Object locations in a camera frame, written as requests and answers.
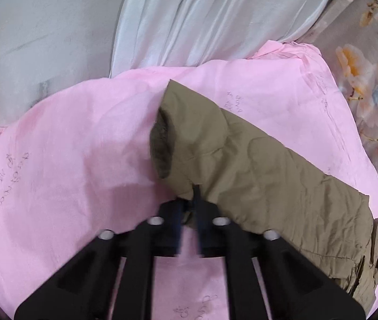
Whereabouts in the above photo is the pink quilt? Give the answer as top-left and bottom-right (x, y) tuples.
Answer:
(0, 41), (378, 316)

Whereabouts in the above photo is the white satin curtain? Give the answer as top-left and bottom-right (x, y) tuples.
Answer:
(110, 0), (328, 76)

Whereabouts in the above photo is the olive quilted puffer jacket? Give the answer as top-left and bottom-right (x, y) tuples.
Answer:
(150, 81), (378, 311)

